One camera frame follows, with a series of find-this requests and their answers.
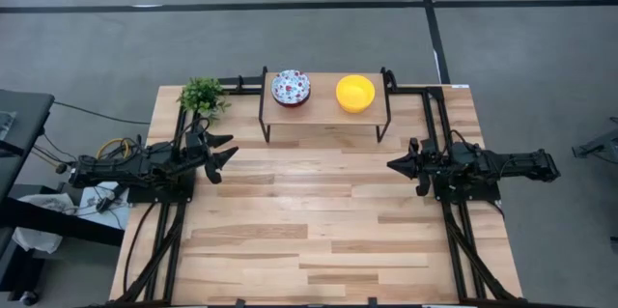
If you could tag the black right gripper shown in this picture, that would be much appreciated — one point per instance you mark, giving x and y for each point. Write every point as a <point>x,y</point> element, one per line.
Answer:
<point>437,168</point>

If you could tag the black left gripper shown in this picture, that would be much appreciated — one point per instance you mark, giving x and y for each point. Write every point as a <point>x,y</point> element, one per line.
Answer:
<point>205,160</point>

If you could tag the red bowl with floral interior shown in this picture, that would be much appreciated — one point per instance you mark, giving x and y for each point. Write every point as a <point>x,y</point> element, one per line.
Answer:
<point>292,105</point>
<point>289,87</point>

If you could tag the yellow plastic bowl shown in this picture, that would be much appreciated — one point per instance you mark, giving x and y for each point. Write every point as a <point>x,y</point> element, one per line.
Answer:
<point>356,93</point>

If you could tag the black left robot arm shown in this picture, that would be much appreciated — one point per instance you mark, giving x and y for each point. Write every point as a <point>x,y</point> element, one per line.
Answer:
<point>120,168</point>

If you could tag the green plant in white pot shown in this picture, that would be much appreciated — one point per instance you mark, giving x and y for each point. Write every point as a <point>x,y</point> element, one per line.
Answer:
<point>203,95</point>

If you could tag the wooden shelf with black legs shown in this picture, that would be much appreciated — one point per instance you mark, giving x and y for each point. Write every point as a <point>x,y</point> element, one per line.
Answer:
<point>323,110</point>

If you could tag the white box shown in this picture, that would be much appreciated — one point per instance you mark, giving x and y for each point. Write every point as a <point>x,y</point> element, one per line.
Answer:
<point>103,206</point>

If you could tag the black beam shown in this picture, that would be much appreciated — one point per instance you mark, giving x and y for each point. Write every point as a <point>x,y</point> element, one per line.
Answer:
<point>63,223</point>

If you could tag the black tripod stand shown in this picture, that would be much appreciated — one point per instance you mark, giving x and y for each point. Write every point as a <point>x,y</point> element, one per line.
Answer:
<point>598,146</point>

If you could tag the dark grey cart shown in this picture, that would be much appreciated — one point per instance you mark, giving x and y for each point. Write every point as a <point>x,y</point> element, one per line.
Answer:
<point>24,120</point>

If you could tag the white cloth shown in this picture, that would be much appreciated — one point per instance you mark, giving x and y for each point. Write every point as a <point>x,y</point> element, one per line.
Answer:
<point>38,235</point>

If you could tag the black caster wheel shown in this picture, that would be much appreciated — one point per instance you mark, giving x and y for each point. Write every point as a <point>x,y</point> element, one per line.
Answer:
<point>29,298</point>

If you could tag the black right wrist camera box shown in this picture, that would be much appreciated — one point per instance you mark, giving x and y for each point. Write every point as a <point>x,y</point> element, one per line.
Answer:
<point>429,146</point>

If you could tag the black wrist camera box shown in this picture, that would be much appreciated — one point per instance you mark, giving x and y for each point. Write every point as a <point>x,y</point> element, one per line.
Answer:
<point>429,146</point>
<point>193,140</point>

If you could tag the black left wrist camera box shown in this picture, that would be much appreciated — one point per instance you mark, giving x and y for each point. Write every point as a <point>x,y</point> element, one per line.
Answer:
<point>193,140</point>

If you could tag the black aluminium table frame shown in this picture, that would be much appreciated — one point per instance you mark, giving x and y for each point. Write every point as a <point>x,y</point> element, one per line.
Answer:
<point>159,196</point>

